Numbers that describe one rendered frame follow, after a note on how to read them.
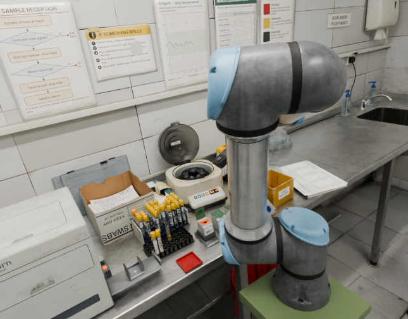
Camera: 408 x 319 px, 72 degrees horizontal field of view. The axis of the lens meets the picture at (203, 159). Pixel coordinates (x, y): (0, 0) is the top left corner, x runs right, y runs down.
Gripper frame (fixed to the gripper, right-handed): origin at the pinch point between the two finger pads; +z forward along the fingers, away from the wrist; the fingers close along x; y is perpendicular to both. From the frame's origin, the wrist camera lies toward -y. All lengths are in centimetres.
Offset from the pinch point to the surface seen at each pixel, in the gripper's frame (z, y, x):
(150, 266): 12.4, -39.6, -7.1
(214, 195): 11.5, -1.7, 18.2
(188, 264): 16.0, -27.5, -9.5
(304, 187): 13.4, 36.5, 2.6
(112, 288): 13, -52, -9
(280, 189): 7.2, 19.6, -0.7
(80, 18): -66, -36, 54
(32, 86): -43, -60, 50
